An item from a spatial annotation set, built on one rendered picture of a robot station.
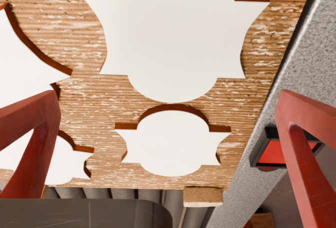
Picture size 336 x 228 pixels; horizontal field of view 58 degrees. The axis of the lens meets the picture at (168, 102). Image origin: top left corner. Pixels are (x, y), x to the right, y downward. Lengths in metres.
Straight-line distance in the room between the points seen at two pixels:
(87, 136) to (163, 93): 0.13
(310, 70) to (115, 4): 0.20
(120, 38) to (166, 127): 0.13
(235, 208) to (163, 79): 0.42
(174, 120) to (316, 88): 0.15
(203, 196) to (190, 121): 0.18
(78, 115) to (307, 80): 0.24
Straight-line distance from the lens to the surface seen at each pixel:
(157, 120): 0.32
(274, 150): 0.42
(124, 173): 0.45
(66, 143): 0.38
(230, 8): 0.22
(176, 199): 0.57
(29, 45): 0.27
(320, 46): 0.31
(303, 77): 0.33
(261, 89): 0.30
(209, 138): 0.35
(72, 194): 0.60
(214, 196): 0.48
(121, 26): 0.23
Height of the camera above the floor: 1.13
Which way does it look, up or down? 39 degrees down
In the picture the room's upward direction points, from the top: 179 degrees counter-clockwise
